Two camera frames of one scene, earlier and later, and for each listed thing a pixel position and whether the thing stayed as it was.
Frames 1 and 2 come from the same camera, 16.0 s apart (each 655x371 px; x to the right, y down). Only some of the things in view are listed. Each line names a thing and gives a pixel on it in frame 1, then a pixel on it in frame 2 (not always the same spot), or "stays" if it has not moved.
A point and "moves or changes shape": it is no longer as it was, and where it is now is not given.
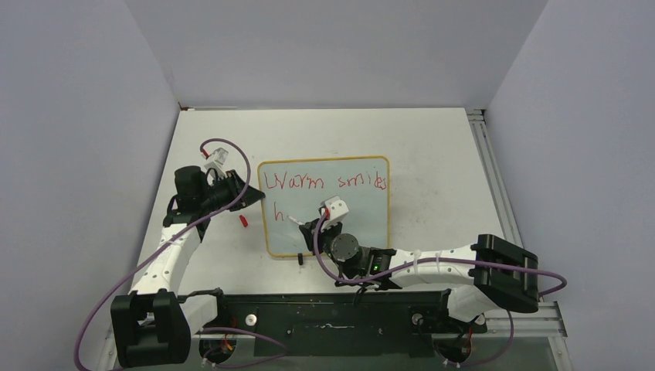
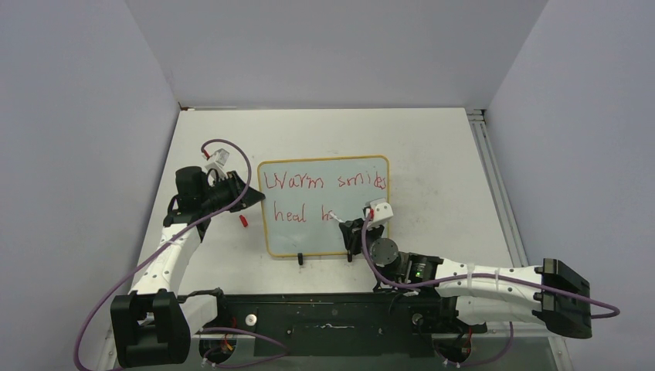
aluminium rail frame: [495, 177] stays
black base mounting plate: [368, 324] stays
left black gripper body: [225, 190] stays
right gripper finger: [309, 229] to [351, 231]
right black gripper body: [325, 236] to [372, 233]
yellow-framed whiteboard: [296, 187] stays
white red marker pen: [300, 222] moves or changes shape
